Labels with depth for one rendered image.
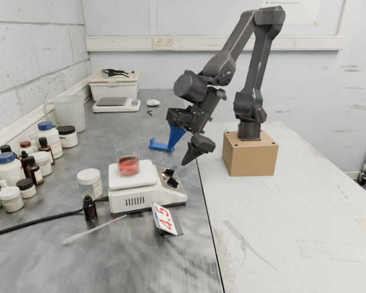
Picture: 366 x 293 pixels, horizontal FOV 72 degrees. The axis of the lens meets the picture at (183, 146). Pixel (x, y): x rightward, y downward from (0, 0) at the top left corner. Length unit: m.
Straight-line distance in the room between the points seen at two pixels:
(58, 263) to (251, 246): 0.41
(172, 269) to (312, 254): 0.30
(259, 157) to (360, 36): 1.80
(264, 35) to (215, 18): 1.24
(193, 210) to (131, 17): 1.60
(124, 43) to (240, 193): 1.50
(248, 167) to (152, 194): 0.33
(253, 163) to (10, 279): 0.67
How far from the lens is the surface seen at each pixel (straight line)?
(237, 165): 0.82
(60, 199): 0.80
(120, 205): 0.67
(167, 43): 1.96
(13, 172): 0.85
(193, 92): 0.61
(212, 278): 0.55
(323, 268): 0.63
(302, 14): 2.24
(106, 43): 2.02
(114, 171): 0.71
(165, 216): 0.64
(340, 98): 2.52
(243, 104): 0.80
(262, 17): 0.79
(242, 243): 0.62
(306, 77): 2.32
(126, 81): 1.68
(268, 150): 0.83
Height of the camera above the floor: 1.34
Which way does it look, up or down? 25 degrees down
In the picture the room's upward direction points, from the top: straight up
